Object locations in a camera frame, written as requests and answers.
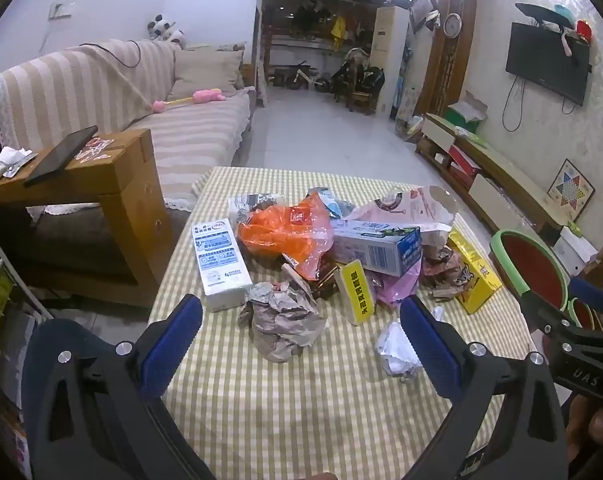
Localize white tissue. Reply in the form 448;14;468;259
0;146;37;192

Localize blue grey wrapper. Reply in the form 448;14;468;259
307;187;356;222

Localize large red bin green rim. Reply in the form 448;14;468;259
490;229;573;312

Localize small wooden chair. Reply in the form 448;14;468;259
346;90;377;114

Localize red flat box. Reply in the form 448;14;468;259
448;144;483;176

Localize white cardboard box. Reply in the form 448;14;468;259
551;226;600;274

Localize white balance bike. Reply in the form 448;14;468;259
271;62;315;91

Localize flat green packet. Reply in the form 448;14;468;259
454;127;493;149

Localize standing air conditioner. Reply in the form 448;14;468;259
370;7;397;112

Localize orange plastic bag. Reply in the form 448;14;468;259
237;195;335;282

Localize black wall television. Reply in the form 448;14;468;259
505;21;593;107

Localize wooden side table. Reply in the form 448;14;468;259
0;128;175;309

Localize black stroller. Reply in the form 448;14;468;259
331;47;387;106

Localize large yellow printed box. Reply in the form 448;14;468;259
447;227;503;315

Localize sofa with striped beige cover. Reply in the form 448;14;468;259
0;39;257;311

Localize white milk carton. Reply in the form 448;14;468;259
190;217;253;313

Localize wooden television cabinet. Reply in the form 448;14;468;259
415;112;578;242

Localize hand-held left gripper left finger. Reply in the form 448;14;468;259
24;294;204;480

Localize brown paper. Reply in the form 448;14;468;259
238;280;329;364

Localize crumpled white foil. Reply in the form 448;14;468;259
376;319;425;377

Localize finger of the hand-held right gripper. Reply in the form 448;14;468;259
519;289;603;346
567;276;603;317

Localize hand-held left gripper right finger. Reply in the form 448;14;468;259
400;296;568;480

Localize small red bin green rim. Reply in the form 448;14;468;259
569;297;603;332

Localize green box with papers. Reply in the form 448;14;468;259
447;91;489;136

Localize person's right hand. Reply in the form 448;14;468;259
564;395;603;463

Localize yellow hanging garment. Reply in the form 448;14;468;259
330;15;347;51

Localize brown torn wrappers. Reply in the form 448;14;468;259
421;245;465;304

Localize panda plush toy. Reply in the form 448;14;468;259
147;14;175;42

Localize red white stickers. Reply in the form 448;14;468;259
74;136;123;162

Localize star checkers board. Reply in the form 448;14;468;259
546;158;597;221

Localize beige cushion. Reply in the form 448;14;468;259
168;49;245;104

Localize pink yellow snack wrapper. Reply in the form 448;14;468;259
334;259;377;327

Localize checked yellow tablecloth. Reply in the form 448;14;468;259
148;166;545;480

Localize black television cable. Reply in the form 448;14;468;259
501;77;525;134

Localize framed wall picture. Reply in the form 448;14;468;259
407;0;440;34

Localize pink plastic bag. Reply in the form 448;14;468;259
371;260;422;307

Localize pink white snack bag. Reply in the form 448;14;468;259
349;185;455;247

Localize blue white carton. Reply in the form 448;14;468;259
330;219;423;278

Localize pink toy hammer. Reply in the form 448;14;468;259
151;89;226;114

